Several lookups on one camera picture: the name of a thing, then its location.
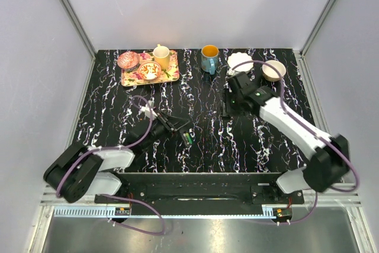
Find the white scalloped bowl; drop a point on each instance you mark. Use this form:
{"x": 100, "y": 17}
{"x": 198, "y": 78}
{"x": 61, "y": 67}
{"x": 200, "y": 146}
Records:
{"x": 236, "y": 58}

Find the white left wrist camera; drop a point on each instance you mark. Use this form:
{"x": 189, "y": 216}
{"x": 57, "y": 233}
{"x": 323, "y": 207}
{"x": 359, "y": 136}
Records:
{"x": 148, "y": 109}

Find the aluminium front rail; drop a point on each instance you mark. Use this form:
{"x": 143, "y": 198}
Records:
{"x": 196, "y": 207}

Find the blue mug orange inside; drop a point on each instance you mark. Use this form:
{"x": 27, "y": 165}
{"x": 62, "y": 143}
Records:
{"x": 209, "y": 59}

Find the black remote control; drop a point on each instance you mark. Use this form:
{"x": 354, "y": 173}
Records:
{"x": 181, "y": 133}

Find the orange patterned bowl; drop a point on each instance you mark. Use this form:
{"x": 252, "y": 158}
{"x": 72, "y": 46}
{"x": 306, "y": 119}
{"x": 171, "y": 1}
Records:
{"x": 149, "y": 71}

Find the pink patterned bowl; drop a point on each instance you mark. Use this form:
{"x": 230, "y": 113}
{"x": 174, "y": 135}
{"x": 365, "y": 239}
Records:
{"x": 128, "y": 61}

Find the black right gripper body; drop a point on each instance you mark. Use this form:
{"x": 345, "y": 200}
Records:
{"x": 231, "y": 103}

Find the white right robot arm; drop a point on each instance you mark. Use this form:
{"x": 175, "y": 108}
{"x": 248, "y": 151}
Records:
{"x": 328, "y": 156}

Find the cream round bowl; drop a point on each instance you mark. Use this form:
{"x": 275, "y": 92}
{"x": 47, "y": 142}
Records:
{"x": 274, "y": 70}

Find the yellow mug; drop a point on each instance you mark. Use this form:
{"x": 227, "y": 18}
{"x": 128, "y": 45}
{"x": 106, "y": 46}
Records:
{"x": 161, "y": 55}

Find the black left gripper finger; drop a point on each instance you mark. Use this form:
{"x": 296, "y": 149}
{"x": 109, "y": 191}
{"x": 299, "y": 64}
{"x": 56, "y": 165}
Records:
{"x": 175, "y": 118}
{"x": 180, "y": 124}

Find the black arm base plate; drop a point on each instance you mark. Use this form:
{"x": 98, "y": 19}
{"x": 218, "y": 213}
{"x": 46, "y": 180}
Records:
{"x": 250, "y": 188}

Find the floral rectangular tray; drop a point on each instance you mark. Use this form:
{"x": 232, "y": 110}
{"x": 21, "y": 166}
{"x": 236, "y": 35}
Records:
{"x": 171, "y": 74}

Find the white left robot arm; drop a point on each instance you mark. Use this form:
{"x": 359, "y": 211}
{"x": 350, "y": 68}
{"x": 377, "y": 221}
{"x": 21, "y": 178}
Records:
{"x": 81, "y": 169}

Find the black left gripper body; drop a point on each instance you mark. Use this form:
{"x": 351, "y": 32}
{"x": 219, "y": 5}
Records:
{"x": 162, "y": 127}

